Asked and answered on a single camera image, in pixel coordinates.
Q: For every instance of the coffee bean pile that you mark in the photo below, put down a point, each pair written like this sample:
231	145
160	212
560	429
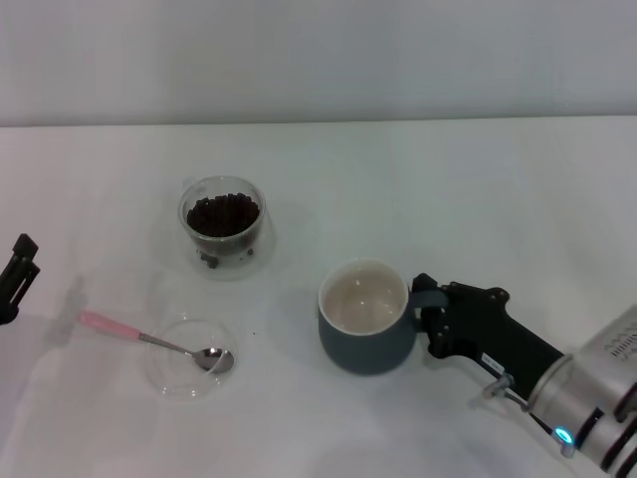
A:
223	214

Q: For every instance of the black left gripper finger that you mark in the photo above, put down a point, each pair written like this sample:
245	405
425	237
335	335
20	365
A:
25	245
25	279

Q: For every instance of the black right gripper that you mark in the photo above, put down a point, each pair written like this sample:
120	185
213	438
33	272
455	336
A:
488	328

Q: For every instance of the dark teal ceramic mug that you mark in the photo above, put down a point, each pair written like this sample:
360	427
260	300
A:
358	348

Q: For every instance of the clear glass cup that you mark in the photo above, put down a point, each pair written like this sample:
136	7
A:
196	239

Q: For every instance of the small clear glass dish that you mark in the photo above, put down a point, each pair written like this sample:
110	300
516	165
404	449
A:
171	383

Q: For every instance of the spilled coffee bean cluster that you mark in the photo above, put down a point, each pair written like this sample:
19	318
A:
209	260

